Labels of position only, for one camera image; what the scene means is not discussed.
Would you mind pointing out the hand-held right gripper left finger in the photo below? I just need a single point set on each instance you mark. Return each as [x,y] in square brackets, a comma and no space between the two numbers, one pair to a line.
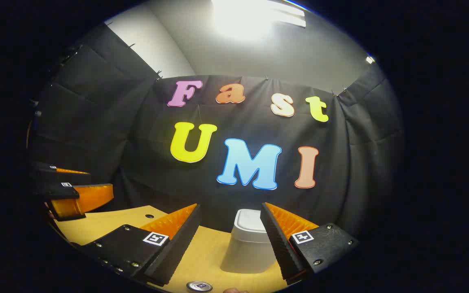
[177,248]

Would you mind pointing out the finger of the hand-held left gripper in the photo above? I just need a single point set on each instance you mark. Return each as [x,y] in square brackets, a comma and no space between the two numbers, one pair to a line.
[92,197]
[67,176]

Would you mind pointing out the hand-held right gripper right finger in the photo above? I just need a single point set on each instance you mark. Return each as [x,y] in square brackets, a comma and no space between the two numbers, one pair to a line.
[279,244]

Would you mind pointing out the grey desktop garbage bin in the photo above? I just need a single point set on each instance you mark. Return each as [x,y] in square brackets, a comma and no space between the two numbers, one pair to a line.
[246,252]

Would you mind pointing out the silver blue pop can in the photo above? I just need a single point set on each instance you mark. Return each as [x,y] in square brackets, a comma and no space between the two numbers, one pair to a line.
[199,286]

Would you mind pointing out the wooden desktop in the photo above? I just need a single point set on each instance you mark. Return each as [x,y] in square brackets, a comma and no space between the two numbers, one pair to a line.
[206,252]

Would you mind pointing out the small ceiling light panel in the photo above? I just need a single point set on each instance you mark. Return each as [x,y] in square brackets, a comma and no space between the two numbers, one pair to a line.
[370,60]

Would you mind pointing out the large ceiling light panel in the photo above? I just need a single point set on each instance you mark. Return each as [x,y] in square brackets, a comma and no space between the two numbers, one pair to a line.
[250,16]

